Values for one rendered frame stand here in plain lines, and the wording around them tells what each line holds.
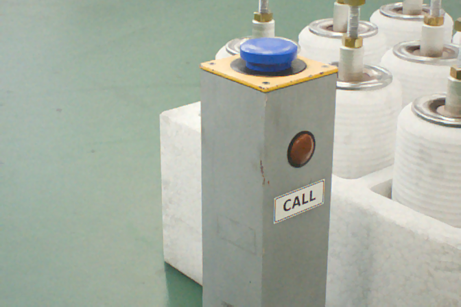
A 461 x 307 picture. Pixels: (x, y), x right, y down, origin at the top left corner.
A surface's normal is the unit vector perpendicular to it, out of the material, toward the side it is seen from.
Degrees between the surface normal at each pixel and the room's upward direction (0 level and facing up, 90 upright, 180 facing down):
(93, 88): 0
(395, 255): 90
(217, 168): 90
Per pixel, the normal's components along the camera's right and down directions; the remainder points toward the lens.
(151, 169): 0.00, -0.93
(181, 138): -0.76, 0.24
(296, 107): 0.65, 0.29
